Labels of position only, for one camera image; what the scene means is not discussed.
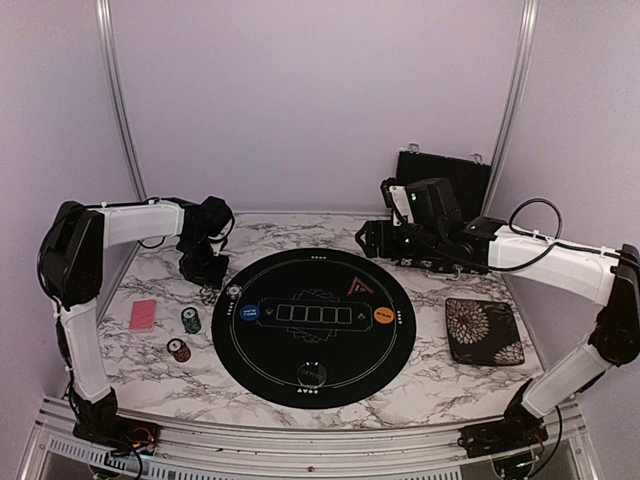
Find small blue ten chip stack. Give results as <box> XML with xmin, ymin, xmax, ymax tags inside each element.
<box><xmin>226</xmin><ymin>284</ymin><xmax>243</xmax><ymax>300</ymax></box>

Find right aluminium frame post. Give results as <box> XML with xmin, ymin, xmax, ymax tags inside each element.
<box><xmin>482</xmin><ymin>0</ymin><xmax>539</xmax><ymax>214</ymax></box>

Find aluminium front rail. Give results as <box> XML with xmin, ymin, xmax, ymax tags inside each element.
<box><xmin>18</xmin><ymin>398</ymin><xmax>600</xmax><ymax>479</ymax></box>

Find blue small blind button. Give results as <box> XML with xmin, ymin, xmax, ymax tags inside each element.
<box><xmin>239</xmin><ymin>304</ymin><xmax>260</xmax><ymax>322</ymax></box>

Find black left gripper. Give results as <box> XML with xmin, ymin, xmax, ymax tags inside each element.
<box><xmin>179</xmin><ymin>235</ymin><xmax>229</xmax><ymax>289</ymax></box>

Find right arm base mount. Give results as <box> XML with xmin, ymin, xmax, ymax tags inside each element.
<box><xmin>457</xmin><ymin>412</ymin><xmax>549</xmax><ymax>458</ymax></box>

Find black floral rectangular tray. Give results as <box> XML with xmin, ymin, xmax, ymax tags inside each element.
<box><xmin>445</xmin><ymin>298</ymin><xmax>525</xmax><ymax>367</ymax></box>

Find green chip stack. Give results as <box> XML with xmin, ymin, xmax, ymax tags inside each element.
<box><xmin>181</xmin><ymin>307</ymin><xmax>202</xmax><ymax>334</ymax></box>

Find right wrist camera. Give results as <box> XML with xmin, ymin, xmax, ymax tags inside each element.
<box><xmin>380</xmin><ymin>178</ymin><xmax>464</xmax><ymax>230</ymax></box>

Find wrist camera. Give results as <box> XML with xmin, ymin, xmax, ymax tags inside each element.
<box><xmin>380</xmin><ymin>178</ymin><xmax>464</xmax><ymax>230</ymax></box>
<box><xmin>199</xmin><ymin>196</ymin><xmax>235</xmax><ymax>243</ymax></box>

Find orange big blind button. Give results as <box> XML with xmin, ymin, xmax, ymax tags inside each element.
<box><xmin>373</xmin><ymin>307</ymin><xmax>395</xmax><ymax>325</ymax></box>

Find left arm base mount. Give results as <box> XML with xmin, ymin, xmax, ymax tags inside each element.
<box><xmin>72</xmin><ymin>397</ymin><xmax>160</xmax><ymax>454</ymax></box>

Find left aluminium frame post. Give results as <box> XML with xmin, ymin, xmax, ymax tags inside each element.
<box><xmin>96</xmin><ymin>0</ymin><xmax>147</xmax><ymax>200</ymax></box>

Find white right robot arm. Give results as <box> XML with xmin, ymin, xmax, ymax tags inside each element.
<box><xmin>355</xmin><ymin>196</ymin><xmax>639</xmax><ymax>448</ymax></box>

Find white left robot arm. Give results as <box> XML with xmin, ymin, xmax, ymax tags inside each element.
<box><xmin>37</xmin><ymin>196</ymin><xmax>235</xmax><ymax>445</ymax></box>

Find aluminium frame post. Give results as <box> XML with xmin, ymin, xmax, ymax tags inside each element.
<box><xmin>482</xmin><ymin>0</ymin><xmax>539</xmax><ymax>214</ymax></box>
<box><xmin>96</xmin><ymin>0</ymin><xmax>147</xmax><ymax>200</ymax></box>

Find red playing card deck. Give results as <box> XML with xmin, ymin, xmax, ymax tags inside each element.
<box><xmin>129</xmin><ymin>300</ymin><xmax>157</xmax><ymax>333</ymax></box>

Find clear round dealer button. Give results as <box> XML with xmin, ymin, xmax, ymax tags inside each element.
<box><xmin>297</xmin><ymin>362</ymin><xmax>327</xmax><ymax>389</ymax></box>

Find black poker chip case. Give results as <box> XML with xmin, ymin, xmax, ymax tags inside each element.
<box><xmin>394</xmin><ymin>142</ymin><xmax>493</xmax><ymax>281</ymax></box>

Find round black poker mat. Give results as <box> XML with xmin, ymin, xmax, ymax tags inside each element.
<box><xmin>211</xmin><ymin>248</ymin><xmax>417</xmax><ymax>410</ymax></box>

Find red chip stack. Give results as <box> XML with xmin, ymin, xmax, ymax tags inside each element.
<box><xmin>166</xmin><ymin>338</ymin><xmax>191</xmax><ymax>363</ymax></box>

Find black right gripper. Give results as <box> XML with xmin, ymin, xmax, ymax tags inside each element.
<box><xmin>355</xmin><ymin>220</ymin><xmax>444</xmax><ymax>260</ymax></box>

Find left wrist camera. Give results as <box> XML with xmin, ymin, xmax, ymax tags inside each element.
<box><xmin>199</xmin><ymin>196</ymin><xmax>235</xmax><ymax>243</ymax></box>

